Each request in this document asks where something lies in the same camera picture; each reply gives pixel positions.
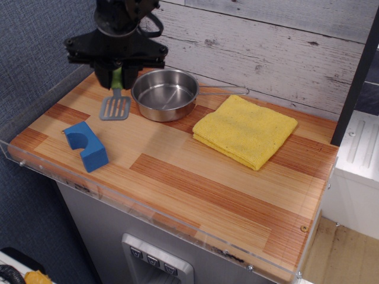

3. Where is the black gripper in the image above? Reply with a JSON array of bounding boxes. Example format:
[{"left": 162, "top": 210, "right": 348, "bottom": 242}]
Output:
[{"left": 64, "top": 30, "right": 168, "bottom": 89}]

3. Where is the green handled grey spatula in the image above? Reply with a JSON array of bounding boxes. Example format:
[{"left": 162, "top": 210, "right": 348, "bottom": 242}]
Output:
[{"left": 99, "top": 68, "right": 131, "bottom": 121}]

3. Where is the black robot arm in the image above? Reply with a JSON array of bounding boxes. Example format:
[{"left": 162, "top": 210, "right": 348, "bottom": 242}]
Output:
[{"left": 64, "top": 1, "right": 168, "bottom": 89}]

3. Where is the yellow object at corner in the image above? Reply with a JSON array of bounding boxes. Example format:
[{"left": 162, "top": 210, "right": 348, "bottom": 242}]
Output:
[{"left": 24, "top": 270, "right": 53, "bottom": 284}]

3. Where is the blue wooden arch block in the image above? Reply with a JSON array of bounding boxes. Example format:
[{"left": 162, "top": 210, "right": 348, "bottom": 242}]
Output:
[{"left": 63, "top": 121, "right": 109, "bottom": 173}]

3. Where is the clear acrylic table guard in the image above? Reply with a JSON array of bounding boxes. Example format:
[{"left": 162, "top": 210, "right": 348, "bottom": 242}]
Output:
[{"left": 1, "top": 72, "right": 338, "bottom": 283}]

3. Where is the folded yellow cloth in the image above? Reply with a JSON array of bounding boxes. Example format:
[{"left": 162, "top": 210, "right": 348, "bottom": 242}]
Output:
[{"left": 192, "top": 95, "right": 298, "bottom": 170}]

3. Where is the grey toy fridge cabinet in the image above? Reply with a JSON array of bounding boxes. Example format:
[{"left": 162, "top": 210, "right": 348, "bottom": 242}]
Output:
[{"left": 58, "top": 183, "right": 270, "bottom": 283}]

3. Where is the silver ice dispenser panel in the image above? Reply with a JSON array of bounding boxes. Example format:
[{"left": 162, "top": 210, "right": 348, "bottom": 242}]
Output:
[{"left": 121, "top": 233, "right": 195, "bottom": 283}]

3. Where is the white toy sink unit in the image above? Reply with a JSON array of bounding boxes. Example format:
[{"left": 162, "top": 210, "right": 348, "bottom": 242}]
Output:
[{"left": 322, "top": 111, "right": 378, "bottom": 239}]

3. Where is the steel pan with wire handle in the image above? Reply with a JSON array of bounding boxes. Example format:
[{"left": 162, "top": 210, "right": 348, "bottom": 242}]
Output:
[{"left": 131, "top": 69, "right": 249, "bottom": 122}]

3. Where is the black right upright post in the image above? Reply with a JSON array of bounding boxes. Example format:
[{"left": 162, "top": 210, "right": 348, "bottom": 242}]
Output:
[{"left": 330, "top": 9, "right": 378, "bottom": 146}]

